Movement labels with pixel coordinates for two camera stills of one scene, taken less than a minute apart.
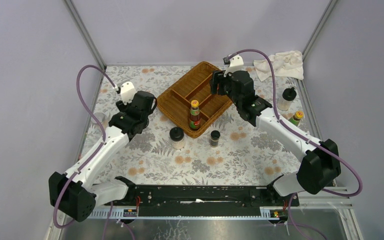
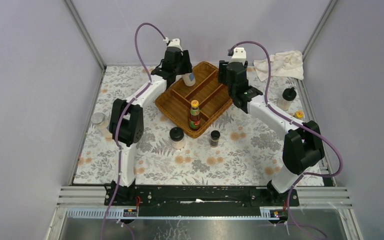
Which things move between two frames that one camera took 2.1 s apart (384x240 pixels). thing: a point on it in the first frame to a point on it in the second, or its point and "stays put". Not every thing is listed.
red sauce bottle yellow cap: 194,118 stays put
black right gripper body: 228,89 stays put
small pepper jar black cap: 214,137 stays put
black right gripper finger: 214,88 to 222,73
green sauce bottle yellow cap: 296,118 stays put
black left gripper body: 148,99 to 181,66
